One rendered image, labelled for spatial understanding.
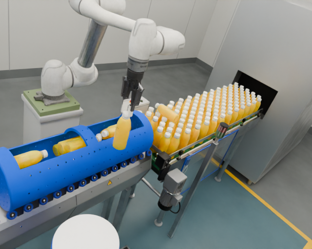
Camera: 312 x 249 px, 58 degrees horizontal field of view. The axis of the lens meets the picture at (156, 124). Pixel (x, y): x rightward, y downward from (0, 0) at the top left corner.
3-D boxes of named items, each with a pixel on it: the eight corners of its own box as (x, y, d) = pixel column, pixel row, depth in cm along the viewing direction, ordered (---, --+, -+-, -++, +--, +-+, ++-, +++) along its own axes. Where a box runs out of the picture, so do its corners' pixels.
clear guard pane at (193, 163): (167, 202, 226) (186, 157, 200) (217, 168, 281) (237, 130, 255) (167, 202, 225) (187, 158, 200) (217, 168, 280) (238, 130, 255)
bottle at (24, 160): (9, 174, 126) (48, 160, 139) (4, 159, 126) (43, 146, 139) (4, 174, 131) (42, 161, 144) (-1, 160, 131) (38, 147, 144)
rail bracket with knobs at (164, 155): (151, 163, 192) (155, 152, 186) (158, 160, 197) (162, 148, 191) (161, 172, 187) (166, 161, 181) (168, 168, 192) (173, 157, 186)
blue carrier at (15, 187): (-17, 178, 138) (-17, 138, 121) (119, 132, 199) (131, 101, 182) (9, 224, 126) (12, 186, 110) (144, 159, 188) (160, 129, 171)
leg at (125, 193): (107, 237, 237) (122, 186, 204) (112, 233, 241) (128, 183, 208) (111, 242, 234) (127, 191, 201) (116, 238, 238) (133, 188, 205)
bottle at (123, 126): (120, 141, 149) (127, 110, 140) (128, 148, 145) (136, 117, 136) (109, 144, 144) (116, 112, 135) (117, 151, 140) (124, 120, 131)
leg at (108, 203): (97, 225, 244) (110, 174, 211) (102, 222, 248) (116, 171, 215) (101, 230, 241) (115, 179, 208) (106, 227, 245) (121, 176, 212)
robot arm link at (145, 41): (136, 61, 114) (160, 60, 122) (144, 22, 106) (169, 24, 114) (122, 51, 120) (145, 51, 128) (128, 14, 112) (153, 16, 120)
